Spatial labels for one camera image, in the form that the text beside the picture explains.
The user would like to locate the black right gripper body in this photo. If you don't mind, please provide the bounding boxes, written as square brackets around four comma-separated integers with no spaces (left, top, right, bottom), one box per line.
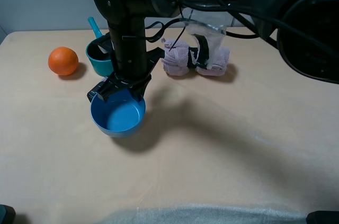
[110,33,164,82]

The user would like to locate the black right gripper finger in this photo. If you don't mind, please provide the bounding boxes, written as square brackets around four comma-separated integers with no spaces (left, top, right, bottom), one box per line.
[129,75,151,102]
[97,72,130,102]

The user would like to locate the blue plastic bowl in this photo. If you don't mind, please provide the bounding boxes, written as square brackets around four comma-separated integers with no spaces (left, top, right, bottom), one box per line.
[90,89,146,138]

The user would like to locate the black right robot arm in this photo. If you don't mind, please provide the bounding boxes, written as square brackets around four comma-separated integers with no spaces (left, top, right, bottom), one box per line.
[94,0,338,101]

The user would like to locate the black chewing gum box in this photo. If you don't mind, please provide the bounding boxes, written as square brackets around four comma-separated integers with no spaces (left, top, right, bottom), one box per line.
[87,77,107,102]

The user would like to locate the rolled pink towel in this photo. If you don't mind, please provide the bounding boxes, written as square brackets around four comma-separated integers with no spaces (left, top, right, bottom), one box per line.
[162,38,230,77]

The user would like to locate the orange fruit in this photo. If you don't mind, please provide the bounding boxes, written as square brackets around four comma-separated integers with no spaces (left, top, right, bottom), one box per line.
[48,47,79,76]

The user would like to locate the grey cloth at table edge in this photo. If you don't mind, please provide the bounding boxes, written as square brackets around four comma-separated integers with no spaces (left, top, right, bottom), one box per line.
[99,204,306,223]

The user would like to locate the teal saucepan with handle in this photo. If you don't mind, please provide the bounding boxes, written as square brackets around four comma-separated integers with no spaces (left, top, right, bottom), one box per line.
[86,17,114,77]

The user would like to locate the black cables on arm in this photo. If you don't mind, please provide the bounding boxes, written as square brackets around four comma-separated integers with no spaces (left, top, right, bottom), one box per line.
[144,0,339,60]

